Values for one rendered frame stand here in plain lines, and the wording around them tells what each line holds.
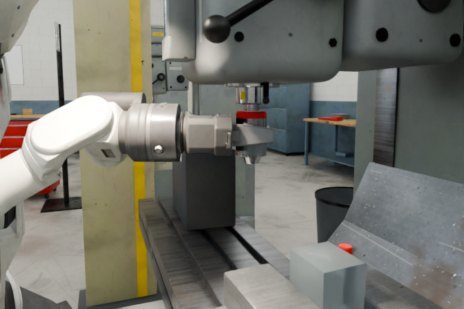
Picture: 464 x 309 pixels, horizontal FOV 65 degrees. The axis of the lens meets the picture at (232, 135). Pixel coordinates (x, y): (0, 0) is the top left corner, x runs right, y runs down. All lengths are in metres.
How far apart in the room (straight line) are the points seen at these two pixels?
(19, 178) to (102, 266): 1.92
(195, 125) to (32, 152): 0.22
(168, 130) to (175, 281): 0.28
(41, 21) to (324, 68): 9.36
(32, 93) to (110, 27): 7.44
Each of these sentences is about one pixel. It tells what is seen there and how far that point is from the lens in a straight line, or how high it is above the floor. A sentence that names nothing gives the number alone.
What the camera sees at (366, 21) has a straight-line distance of 0.52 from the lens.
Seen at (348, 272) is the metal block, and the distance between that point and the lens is 0.39.
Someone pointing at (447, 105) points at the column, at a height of 1.28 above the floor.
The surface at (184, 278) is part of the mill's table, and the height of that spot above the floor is 0.98.
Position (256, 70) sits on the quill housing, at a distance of 0.45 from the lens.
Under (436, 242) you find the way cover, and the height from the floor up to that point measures 1.04.
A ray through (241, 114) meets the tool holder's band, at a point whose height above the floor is 1.26.
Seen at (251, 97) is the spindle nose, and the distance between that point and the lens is 0.52.
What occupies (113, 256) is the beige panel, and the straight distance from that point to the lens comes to 2.43.
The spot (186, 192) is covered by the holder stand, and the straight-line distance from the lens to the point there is 0.84.
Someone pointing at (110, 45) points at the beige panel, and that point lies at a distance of 2.24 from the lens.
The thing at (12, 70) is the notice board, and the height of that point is 1.89.
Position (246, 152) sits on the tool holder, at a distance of 0.53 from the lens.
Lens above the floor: 1.29
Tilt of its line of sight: 6 degrees down
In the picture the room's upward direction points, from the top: straight up
